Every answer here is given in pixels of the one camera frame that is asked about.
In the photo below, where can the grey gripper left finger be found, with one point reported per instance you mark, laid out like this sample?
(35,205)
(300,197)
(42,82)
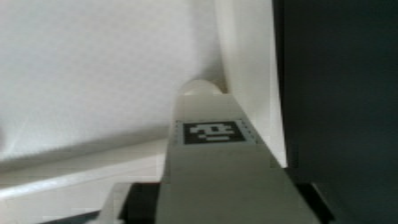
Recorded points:
(108,216)

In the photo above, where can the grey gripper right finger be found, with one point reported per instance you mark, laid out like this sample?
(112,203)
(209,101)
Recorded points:
(334,203)

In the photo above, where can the white front fence bar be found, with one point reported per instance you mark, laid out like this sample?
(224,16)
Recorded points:
(60,189)

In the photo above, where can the white desk top tray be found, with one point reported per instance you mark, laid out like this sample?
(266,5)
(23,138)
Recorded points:
(97,57)

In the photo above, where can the white desk leg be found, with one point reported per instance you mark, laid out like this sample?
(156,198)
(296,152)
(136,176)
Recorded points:
(224,185)

